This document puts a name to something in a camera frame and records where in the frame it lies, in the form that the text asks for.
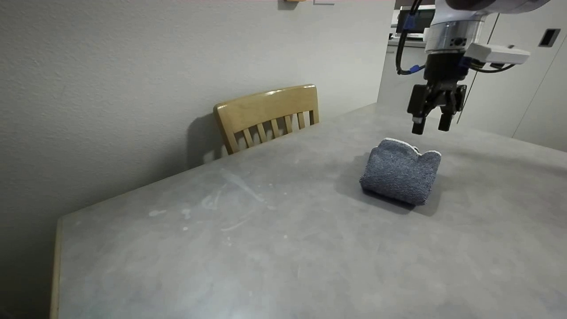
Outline black cable blue plug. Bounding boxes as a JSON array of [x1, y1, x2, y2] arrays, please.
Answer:
[[394, 0, 430, 77]]

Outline blue-grey towel white trim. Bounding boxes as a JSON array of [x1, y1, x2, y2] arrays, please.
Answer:
[[359, 137, 444, 208]]

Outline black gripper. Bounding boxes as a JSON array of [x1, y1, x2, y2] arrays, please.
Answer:
[[407, 52, 472, 137]]

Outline light wooden chair short slats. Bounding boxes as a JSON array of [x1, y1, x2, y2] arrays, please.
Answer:
[[212, 82, 322, 158]]

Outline black rectangular wall plate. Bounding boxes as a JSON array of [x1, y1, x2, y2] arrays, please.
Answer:
[[538, 27, 562, 50]]

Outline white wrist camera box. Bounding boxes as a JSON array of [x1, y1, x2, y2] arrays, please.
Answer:
[[463, 41, 532, 68]]

